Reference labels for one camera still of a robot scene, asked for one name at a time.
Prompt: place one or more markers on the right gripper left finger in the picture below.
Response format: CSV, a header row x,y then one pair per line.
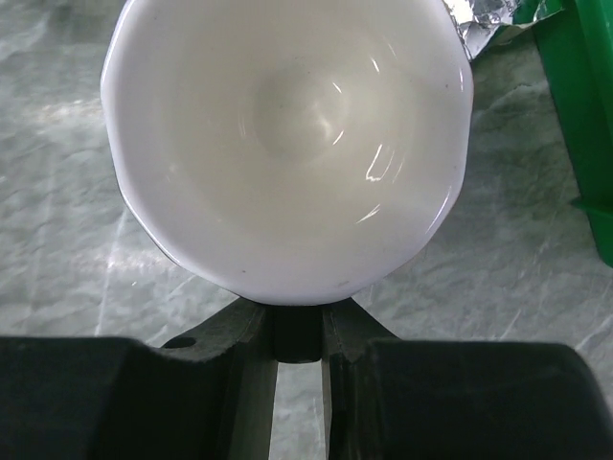
x,y
206,394

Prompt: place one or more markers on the green plastic basket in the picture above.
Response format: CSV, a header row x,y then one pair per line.
x,y
574,40

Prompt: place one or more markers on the dark grey mug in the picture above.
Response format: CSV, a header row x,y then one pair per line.
x,y
291,152

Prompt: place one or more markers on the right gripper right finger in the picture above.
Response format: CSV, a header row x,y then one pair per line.
x,y
389,398

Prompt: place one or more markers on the red white carton box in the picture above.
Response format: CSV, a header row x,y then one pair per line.
x,y
478,22

